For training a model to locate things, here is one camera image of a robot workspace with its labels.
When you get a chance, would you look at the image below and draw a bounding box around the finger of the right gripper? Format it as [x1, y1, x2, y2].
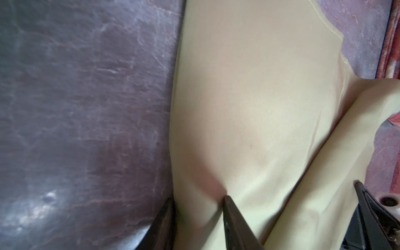
[340, 180, 400, 250]

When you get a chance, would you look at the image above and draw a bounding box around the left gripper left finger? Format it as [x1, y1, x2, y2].
[136, 196, 175, 250]

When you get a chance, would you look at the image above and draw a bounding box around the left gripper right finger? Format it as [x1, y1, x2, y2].
[222, 196, 264, 250]

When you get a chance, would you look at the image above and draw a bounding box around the olive green skirt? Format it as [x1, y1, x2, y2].
[170, 1, 400, 250]

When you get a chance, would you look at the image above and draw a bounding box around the red plaid skirt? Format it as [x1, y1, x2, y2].
[374, 0, 400, 127]

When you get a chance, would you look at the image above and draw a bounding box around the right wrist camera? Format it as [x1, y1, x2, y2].
[375, 192, 400, 220]

